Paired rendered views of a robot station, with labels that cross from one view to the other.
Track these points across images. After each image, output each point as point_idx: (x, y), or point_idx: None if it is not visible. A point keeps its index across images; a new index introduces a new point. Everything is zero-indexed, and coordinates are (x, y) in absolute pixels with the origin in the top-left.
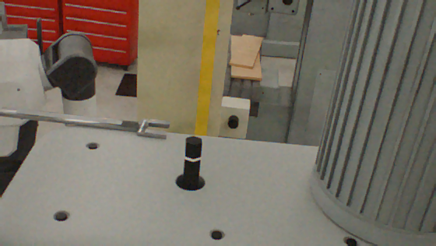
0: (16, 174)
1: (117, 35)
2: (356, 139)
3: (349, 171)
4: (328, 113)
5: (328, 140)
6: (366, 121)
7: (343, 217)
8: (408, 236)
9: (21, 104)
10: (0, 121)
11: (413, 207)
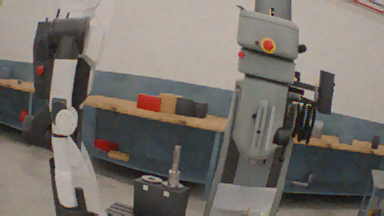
0: (272, 17)
1: None
2: (283, 5)
3: (283, 12)
4: (270, 2)
5: (276, 7)
6: (284, 1)
7: None
8: None
9: (102, 48)
10: (99, 60)
11: (291, 17)
